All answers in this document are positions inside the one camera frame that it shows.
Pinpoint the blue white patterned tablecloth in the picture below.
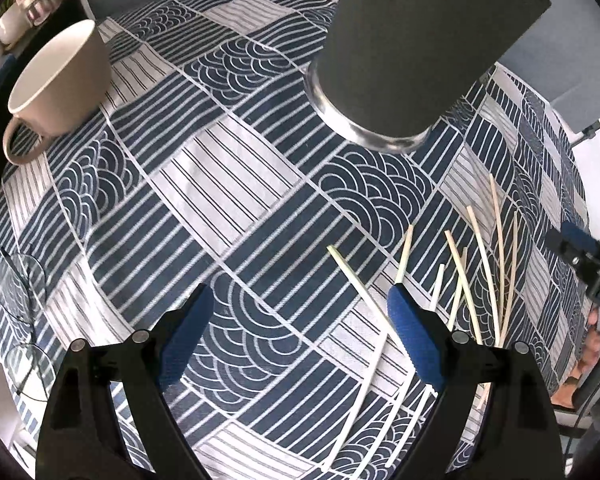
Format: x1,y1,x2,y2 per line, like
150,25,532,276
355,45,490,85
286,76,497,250
0,0,588,479

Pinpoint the beige ceramic mug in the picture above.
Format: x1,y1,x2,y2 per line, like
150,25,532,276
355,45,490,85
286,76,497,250
3,20,111,166

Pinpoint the person's right hand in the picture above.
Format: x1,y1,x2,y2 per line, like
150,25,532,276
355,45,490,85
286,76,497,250
552,307,600,410

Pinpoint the black cylindrical utensil holder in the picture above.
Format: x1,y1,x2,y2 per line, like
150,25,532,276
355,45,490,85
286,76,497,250
304,0,550,153

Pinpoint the clear glass on table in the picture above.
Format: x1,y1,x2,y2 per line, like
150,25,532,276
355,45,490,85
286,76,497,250
0,247,55,403

